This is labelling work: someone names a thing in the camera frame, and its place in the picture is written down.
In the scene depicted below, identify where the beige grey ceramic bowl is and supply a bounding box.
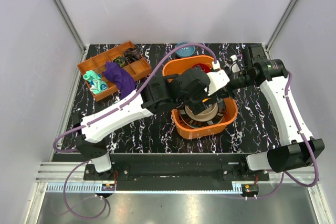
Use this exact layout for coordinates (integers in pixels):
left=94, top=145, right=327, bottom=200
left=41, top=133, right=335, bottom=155
left=185, top=103, right=218, bottom=122

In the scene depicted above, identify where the black skull mug red inside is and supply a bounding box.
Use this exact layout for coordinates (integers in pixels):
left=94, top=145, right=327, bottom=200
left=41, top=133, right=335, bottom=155
left=193, top=63, right=212, bottom=73

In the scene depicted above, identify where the black striped cream plate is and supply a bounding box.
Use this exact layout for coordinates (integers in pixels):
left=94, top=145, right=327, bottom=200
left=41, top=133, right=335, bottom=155
left=179, top=101, right=225, bottom=129

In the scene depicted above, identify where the orange plastic dish bin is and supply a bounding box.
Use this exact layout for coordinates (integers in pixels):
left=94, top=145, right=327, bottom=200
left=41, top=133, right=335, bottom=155
left=162, top=55, right=238, bottom=140

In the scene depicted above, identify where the teal blue ceramic bowl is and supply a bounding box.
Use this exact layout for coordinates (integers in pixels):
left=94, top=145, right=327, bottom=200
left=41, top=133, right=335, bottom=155
left=175, top=46, right=195, bottom=58

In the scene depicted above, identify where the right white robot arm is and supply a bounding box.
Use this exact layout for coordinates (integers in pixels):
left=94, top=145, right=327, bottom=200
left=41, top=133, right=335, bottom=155
left=229, top=45, right=325, bottom=180

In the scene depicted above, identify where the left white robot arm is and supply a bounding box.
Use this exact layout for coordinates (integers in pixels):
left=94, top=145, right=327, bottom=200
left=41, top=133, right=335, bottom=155
left=76, top=67, right=229, bottom=180

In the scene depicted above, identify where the purple cloth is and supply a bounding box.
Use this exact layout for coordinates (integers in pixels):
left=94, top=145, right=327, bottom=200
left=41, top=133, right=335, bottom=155
left=103, top=62, right=136, bottom=100

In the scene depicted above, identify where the orange compartment organizer tray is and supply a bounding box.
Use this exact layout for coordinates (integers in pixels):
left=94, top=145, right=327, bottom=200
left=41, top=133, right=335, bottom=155
left=78, top=41, right=152, bottom=101

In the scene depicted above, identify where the mint green sock bundle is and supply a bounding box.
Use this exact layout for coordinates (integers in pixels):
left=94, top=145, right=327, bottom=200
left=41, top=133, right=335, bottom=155
left=83, top=70, right=108, bottom=95

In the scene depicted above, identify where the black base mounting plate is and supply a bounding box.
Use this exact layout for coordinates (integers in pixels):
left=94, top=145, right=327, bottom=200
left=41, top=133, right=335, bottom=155
left=83, top=153, right=269, bottom=193

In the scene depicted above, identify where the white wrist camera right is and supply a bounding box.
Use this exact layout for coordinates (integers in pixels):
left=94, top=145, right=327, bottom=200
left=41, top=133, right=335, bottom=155
left=230, top=55, right=240, bottom=73

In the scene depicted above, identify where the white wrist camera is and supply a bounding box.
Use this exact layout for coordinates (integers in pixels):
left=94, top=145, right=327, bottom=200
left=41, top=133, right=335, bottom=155
left=230, top=55, right=240, bottom=73
left=207, top=61, right=230, bottom=96

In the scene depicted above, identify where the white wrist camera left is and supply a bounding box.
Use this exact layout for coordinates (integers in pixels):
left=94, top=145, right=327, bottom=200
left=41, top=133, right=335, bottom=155
left=207, top=61, right=230, bottom=96

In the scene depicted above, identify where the aluminium frame rail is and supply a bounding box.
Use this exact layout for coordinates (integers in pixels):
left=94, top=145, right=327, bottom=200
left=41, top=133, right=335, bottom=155
left=52, top=0, right=86, bottom=52

